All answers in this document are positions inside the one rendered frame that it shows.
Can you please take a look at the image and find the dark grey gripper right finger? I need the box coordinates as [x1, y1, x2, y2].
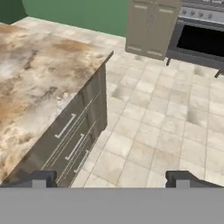
[164, 170, 223, 188]

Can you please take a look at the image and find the grey drawer front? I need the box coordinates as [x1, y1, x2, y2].
[53, 117, 100, 183]
[58, 136, 100, 188]
[40, 92, 102, 171]

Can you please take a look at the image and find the beige cupboard run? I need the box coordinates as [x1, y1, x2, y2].
[124, 0, 182, 62]

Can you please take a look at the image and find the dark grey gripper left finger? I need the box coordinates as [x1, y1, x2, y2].
[0, 170, 58, 188]

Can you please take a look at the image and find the grey kitchen island cabinet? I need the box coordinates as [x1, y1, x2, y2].
[3, 62, 109, 188]

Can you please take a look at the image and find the silver drawer handle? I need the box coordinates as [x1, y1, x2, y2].
[73, 149, 90, 174]
[64, 133, 86, 162]
[54, 113, 77, 139]

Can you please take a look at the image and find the grey oven with black window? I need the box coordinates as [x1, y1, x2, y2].
[164, 0, 224, 79]

